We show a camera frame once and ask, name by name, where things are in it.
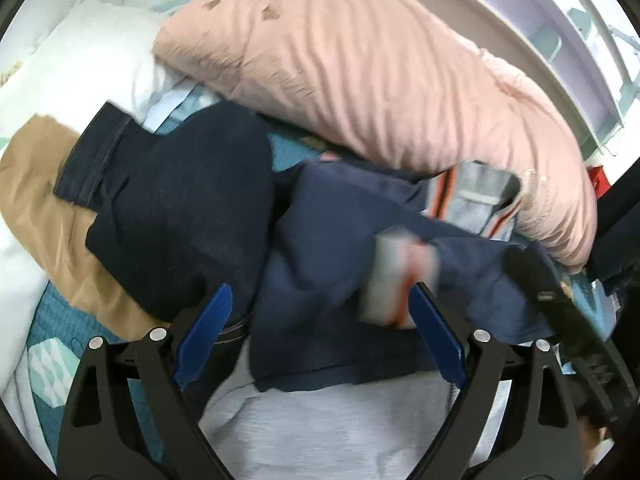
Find dark navy knit garment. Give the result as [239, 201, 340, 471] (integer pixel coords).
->
[85, 101, 277, 324]

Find white pillow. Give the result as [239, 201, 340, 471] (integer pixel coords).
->
[0, 0, 182, 128]

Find navy jacket with striped trim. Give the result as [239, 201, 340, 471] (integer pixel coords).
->
[248, 160, 568, 394]

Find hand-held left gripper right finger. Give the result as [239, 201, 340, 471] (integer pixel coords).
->
[409, 281, 586, 480]

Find white lavender shelf unit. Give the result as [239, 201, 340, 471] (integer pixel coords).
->
[345, 0, 640, 161]

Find tan cloth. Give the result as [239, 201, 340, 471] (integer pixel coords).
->
[0, 114, 167, 344]

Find dark hanging clothing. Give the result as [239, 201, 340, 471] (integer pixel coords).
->
[590, 157, 640, 286]

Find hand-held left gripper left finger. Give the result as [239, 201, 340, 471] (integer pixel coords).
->
[57, 283, 236, 480]

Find grey garment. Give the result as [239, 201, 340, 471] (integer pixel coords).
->
[197, 335, 506, 480]

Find person's right hand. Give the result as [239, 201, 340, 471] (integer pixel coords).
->
[577, 412, 617, 471]

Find red item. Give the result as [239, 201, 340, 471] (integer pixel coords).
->
[587, 165, 609, 197]

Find dark denim jeans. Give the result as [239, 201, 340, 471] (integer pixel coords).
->
[52, 101, 151, 211]

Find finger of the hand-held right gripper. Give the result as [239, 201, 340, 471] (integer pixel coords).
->
[502, 244, 607, 362]

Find pink pillow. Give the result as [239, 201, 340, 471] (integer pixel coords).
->
[151, 0, 600, 274]

